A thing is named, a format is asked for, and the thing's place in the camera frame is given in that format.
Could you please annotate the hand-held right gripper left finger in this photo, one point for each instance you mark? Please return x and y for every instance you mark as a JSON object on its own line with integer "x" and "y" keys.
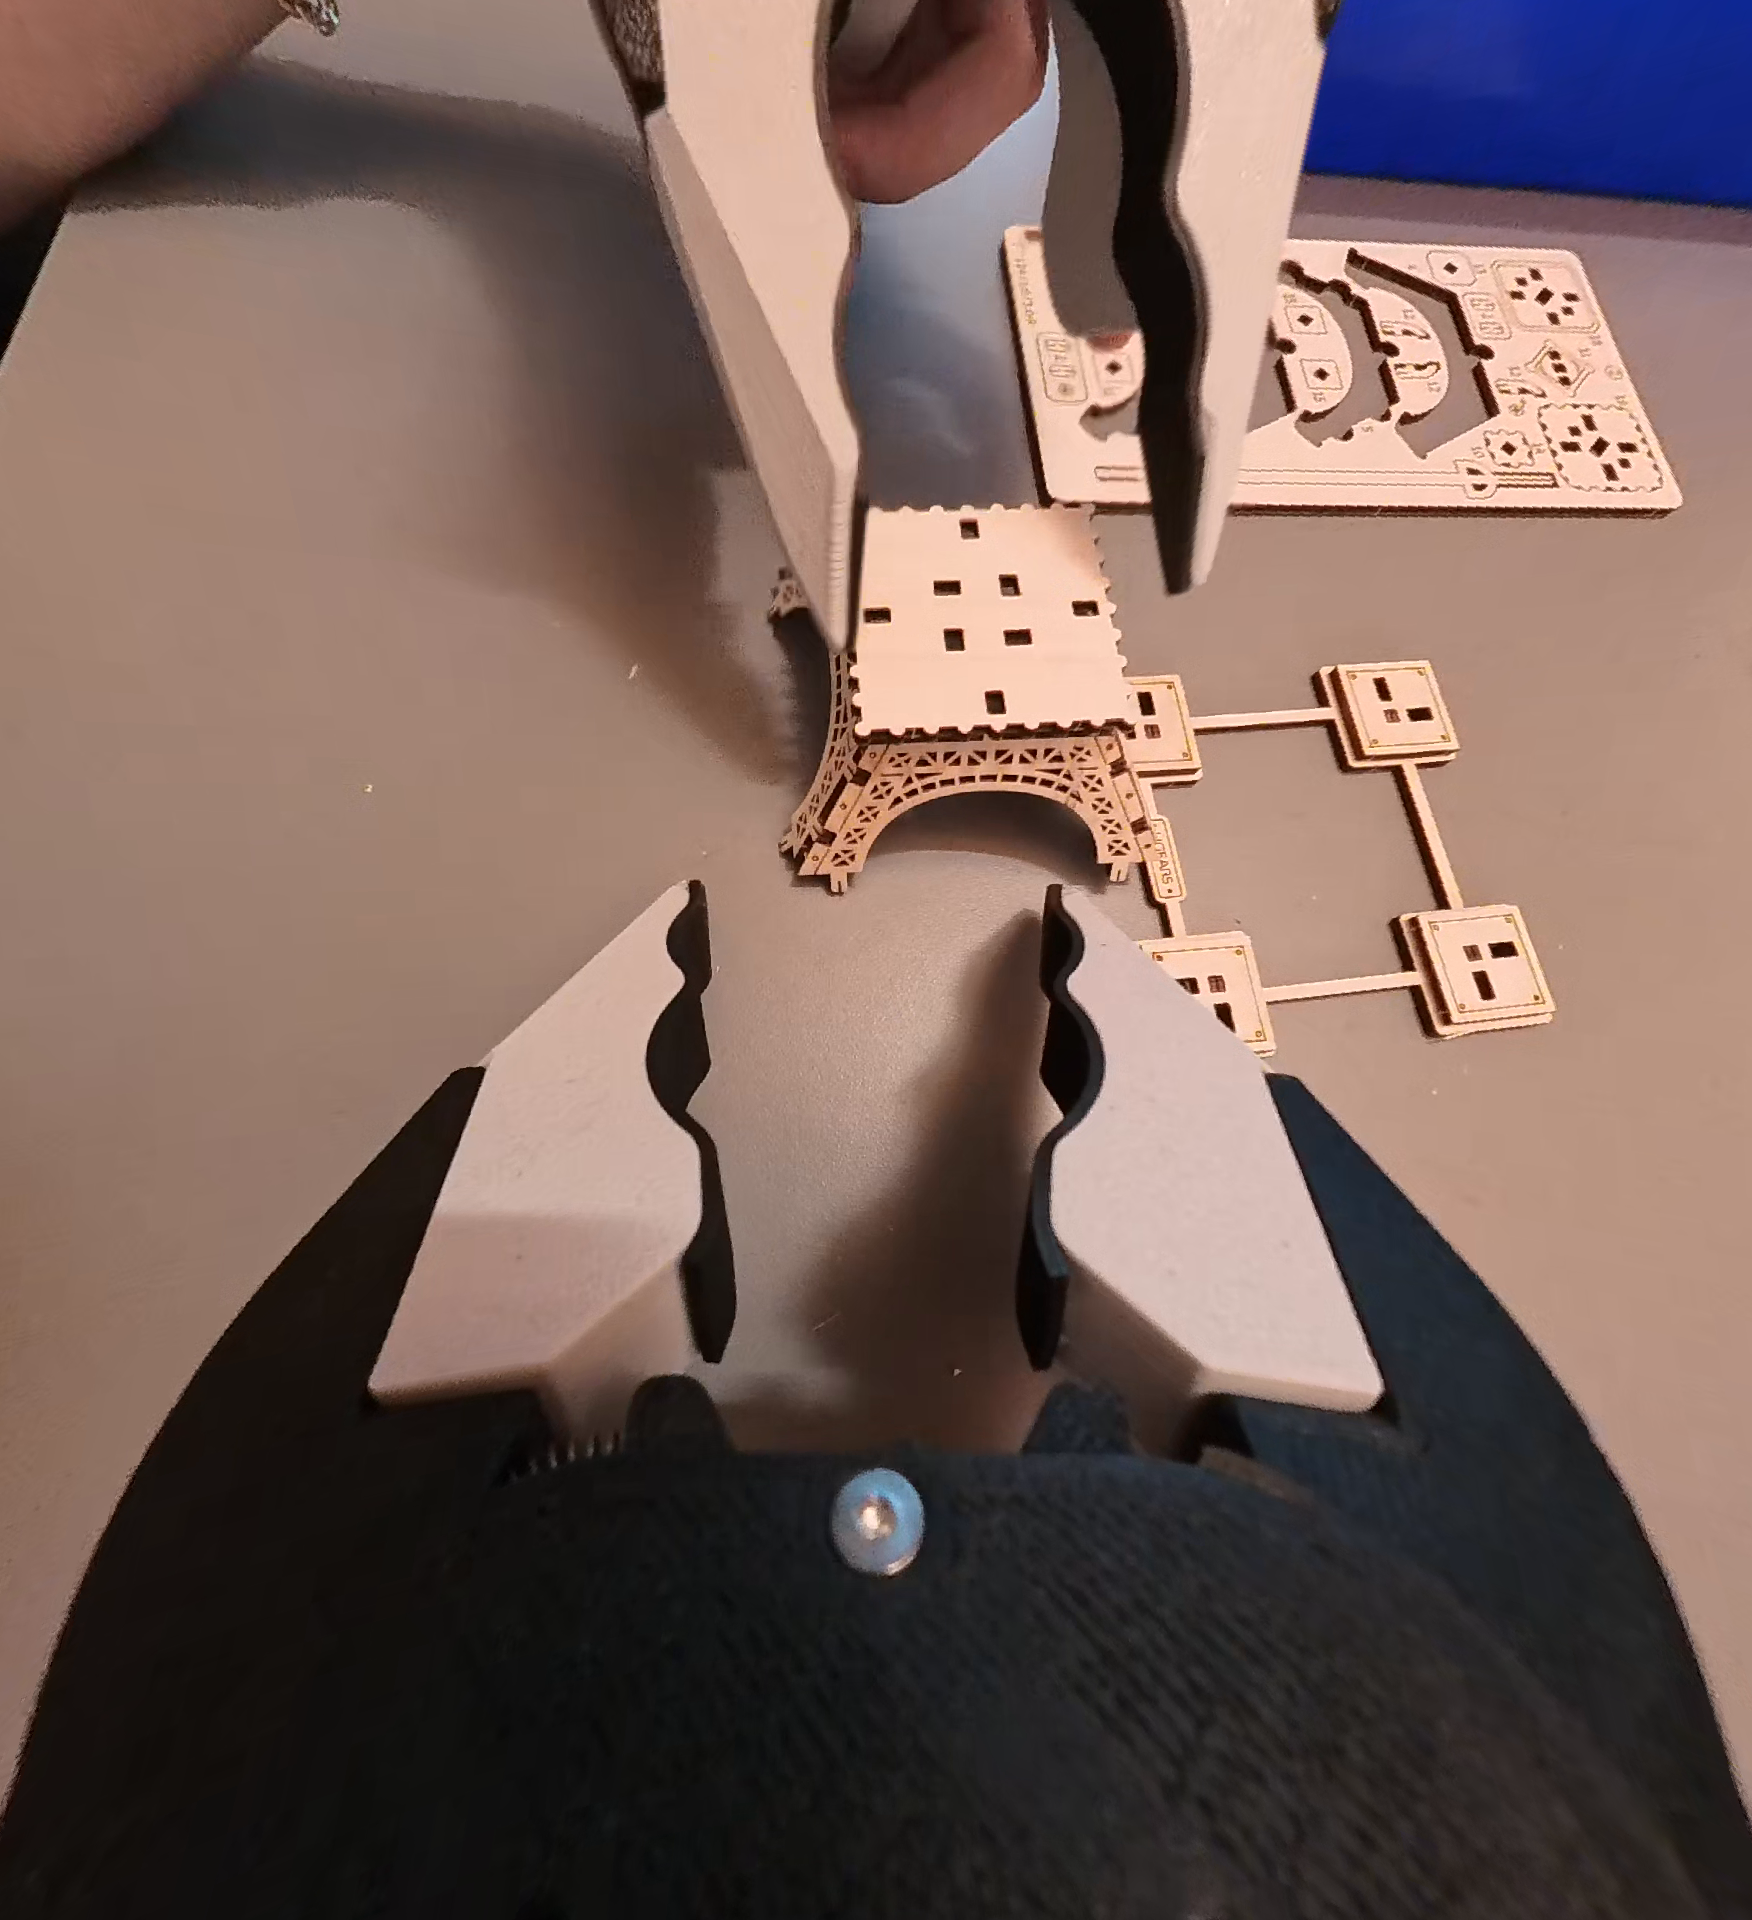
{"x": 560, "y": 1200}

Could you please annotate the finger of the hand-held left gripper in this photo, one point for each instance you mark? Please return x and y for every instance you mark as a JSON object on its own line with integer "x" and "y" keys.
{"x": 756, "y": 225}
{"x": 1250, "y": 181}

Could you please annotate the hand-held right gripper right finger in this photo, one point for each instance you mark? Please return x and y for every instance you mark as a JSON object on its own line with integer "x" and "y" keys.
{"x": 1205, "y": 1215}

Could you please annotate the square slotted wooden platform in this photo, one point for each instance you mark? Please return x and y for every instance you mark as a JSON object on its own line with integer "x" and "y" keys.
{"x": 997, "y": 676}

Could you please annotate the wooden tower arch base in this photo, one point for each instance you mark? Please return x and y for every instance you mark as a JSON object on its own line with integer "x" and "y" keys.
{"x": 965, "y": 782}

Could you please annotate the wooden four-pad foot frame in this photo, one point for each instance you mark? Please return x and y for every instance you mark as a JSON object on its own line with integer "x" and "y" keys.
{"x": 1394, "y": 712}

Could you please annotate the person's left forearm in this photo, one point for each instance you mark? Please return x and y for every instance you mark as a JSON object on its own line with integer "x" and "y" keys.
{"x": 67, "y": 106}

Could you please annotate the grey desk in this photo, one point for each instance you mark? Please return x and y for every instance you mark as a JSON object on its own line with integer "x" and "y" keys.
{"x": 291, "y": 676}

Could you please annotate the person's left hand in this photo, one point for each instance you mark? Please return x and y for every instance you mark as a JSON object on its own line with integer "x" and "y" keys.
{"x": 922, "y": 106}

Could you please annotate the plain blue plastic bin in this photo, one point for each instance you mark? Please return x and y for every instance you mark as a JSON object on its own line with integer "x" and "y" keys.
{"x": 1567, "y": 89}

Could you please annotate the wooden part sheet with cutouts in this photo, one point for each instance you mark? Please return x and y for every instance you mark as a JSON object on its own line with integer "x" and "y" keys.
{"x": 1567, "y": 450}

